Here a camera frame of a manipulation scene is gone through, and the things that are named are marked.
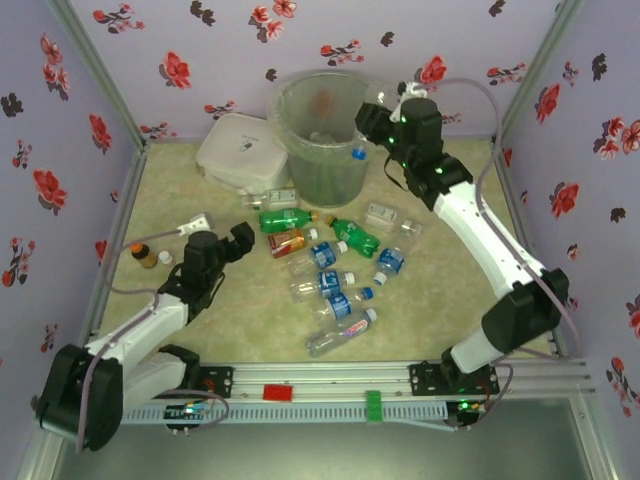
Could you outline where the green bottle orange cap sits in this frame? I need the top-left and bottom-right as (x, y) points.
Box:
(258, 208), (320, 235)
(325, 214), (382, 260)

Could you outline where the red label bottle white cap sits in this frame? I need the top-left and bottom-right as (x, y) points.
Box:
(268, 228), (320, 260)

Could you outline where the clear bottle white green label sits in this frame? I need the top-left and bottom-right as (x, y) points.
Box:
(242, 187), (301, 211)

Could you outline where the clear rectangular bottle white label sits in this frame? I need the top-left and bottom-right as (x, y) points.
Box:
(363, 202), (400, 232)

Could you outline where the clear bottle pink label blue cap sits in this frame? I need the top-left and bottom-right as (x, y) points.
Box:
(304, 307), (379, 359)

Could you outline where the grey translucent plastic bin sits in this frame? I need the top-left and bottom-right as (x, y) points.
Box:
(269, 69), (381, 207)

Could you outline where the clear plastic bin liner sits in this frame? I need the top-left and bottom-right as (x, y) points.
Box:
(268, 69), (381, 166)

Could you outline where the brown bottle orange cap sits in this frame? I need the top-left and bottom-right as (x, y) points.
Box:
(130, 242), (158, 270)

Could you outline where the white square lidded container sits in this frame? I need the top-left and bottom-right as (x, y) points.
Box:
(195, 112), (292, 198)

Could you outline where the grey metal panel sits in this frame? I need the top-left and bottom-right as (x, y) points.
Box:
(14, 394), (616, 480)

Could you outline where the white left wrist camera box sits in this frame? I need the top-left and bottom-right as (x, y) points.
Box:
(183, 212), (211, 234)

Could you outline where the grey left arm cable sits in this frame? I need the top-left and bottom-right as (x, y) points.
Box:
(74, 227), (231, 454)

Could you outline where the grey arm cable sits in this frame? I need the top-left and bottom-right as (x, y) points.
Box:
(422, 77), (584, 432)
(74, 227), (231, 454)

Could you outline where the grey right arm cable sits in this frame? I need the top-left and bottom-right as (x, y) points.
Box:
(422, 77), (584, 432)

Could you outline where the aluminium side frame rail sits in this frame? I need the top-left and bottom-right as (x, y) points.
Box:
(492, 139), (566, 359)
(74, 142), (151, 362)

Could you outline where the aluminium frame post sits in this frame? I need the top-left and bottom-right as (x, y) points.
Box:
(47, 0), (151, 151)
(492, 0), (586, 151)

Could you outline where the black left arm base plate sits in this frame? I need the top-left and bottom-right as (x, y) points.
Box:
(164, 366), (235, 400)

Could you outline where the aluminium mounting rail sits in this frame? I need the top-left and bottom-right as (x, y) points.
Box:
(47, 358), (596, 401)

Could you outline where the white slotted cable duct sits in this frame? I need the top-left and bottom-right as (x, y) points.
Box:
(119, 402), (449, 426)

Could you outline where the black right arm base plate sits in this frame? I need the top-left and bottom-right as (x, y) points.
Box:
(408, 360), (501, 396)

